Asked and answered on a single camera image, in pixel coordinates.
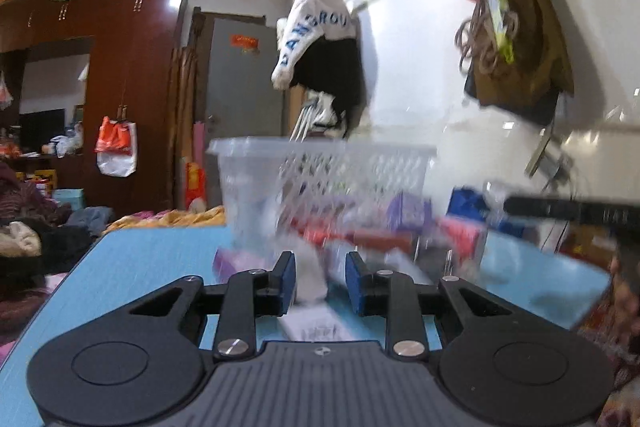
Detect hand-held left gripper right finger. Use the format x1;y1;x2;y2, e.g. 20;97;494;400
346;251;507;359

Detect wooden poles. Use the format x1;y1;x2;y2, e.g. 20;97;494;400
169;46;197;208

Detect black garment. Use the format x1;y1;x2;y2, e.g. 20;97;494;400
290;39;367;138

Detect yellow blanket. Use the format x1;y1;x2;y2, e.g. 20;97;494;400
101;205;227;234

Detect brown wooden wardrobe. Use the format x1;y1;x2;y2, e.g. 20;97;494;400
0;0;189;214

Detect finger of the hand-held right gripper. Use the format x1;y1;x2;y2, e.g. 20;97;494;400
502;194;578;222

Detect red packet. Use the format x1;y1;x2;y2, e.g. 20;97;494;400
294;217;417;250

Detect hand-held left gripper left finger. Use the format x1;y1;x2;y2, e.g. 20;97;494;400
127;251;298;361

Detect grey door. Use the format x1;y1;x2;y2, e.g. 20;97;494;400
192;8;292;208

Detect coiled rope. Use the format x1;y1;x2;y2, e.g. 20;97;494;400
454;2;522;74

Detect white packet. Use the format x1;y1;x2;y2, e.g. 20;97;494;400
294;247;332;304

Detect metal crutches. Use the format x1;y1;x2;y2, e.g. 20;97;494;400
287;99;332;144

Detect blue tote bag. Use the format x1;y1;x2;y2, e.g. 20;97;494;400
446;187;502;220

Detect white plastic basket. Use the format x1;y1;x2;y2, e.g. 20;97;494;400
207;135;439;259

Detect brown hanging bag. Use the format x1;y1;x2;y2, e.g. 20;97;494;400
464;0;574;126

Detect beige cloth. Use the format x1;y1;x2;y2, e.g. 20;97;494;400
0;221;43;259

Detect red door sign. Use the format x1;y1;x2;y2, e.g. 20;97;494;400
230;34;261;54

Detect white hooded garment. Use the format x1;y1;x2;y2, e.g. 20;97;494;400
271;0;359;90

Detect red gold sack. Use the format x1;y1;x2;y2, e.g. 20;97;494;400
185;161;208;214

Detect teal box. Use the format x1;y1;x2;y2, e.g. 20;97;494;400
52;189;87;208

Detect pink board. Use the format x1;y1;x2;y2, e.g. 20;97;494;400
193;121;208;168

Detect purple striped clothing pile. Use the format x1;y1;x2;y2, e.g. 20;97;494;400
0;161;63;230

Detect orange white plastic bag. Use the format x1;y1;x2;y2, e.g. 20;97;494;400
94;116;139;178

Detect dark clothing pile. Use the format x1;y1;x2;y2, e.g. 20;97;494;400
0;224;103;338

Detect purple box white lettering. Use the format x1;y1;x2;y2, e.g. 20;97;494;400
387;191;434;234

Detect black television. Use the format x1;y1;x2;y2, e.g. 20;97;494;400
19;108;67;154

